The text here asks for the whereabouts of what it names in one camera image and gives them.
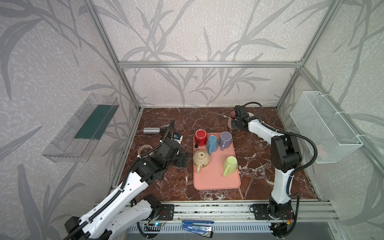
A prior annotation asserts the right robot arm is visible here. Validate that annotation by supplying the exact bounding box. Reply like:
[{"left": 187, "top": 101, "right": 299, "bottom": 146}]
[{"left": 231, "top": 102, "right": 318, "bottom": 218}]

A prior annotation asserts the purple mug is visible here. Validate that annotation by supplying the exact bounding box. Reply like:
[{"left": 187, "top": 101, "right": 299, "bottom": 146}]
[{"left": 219, "top": 132, "right": 233, "bottom": 151}]

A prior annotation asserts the blue mug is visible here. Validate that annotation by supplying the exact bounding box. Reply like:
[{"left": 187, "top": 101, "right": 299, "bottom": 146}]
[{"left": 206, "top": 135, "right": 219, "bottom": 155}]

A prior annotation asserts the aluminium mounting rail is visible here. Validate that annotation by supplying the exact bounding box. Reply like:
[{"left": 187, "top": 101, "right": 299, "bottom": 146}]
[{"left": 162, "top": 199, "right": 340, "bottom": 223}]

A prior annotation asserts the silver metal cylinder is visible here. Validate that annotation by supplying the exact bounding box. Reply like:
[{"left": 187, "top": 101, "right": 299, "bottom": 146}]
[{"left": 143, "top": 127, "right": 162, "bottom": 135}]

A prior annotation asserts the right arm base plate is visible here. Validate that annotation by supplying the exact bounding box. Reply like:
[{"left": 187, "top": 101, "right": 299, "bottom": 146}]
[{"left": 249, "top": 203, "right": 295, "bottom": 221}]

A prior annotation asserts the green mug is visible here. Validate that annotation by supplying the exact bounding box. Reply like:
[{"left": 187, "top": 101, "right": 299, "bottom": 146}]
[{"left": 223, "top": 156, "right": 238, "bottom": 177}]

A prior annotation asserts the clear tape roll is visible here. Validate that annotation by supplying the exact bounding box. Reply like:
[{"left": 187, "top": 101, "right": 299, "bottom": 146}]
[{"left": 137, "top": 145, "right": 154, "bottom": 157}]

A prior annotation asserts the blue stapler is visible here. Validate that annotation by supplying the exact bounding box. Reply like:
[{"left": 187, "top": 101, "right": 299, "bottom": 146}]
[{"left": 182, "top": 220, "right": 214, "bottom": 238}]

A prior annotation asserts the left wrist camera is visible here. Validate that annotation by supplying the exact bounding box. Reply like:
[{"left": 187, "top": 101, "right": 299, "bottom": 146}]
[{"left": 172, "top": 133, "right": 183, "bottom": 144}]

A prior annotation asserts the red mug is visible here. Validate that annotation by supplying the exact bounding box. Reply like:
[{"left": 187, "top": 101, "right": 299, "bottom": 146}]
[{"left": 194, "top": 129, "right": 208, "bottom": 149}]

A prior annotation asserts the beige teapot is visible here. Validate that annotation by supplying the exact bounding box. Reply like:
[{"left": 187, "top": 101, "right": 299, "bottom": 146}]
[{"left": 193, "top": 150, "right": 210, "bottom": 174}]

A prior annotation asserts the pink mug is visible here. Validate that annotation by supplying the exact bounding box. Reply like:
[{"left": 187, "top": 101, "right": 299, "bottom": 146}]
[{"left": 227, "top": 111, "right": 236, "bottom": 130}]

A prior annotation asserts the pink object in basket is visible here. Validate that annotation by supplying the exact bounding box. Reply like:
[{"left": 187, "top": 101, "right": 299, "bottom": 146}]
[{"left": 316, "top": 145, "right": 329, "bottom": 160}]

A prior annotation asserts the pink plastic tray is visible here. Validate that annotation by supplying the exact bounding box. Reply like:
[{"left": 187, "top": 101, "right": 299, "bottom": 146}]
[{"left": 193, "top": 133, "right": 241, "bottom": 191}]

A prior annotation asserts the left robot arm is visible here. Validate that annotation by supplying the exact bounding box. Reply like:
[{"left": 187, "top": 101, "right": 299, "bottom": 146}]
[{"left": 65, "top": 137, "right": 190, "bottom": 240}]

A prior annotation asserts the clear plastic wall shelf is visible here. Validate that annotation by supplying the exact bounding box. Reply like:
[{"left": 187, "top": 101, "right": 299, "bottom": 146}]
[{"left": 42, "top": 94, "right": 120, "bottom": 163}]

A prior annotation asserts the white wire basket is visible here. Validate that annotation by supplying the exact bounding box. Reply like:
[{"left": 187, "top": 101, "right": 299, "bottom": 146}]
[{"left": 291, "top": 91, "right": 364, "bottom": 164}]

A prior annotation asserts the green circuit board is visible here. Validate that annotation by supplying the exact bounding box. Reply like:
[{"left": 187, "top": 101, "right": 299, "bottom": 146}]
[{"left": 146, "top": 222, "right": 167, "bottom": 228}]

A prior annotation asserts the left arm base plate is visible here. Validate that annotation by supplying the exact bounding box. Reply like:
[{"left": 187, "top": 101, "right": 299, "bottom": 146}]
[{"left": 149, "top": 204, "right": 175, "bottom": 221}]

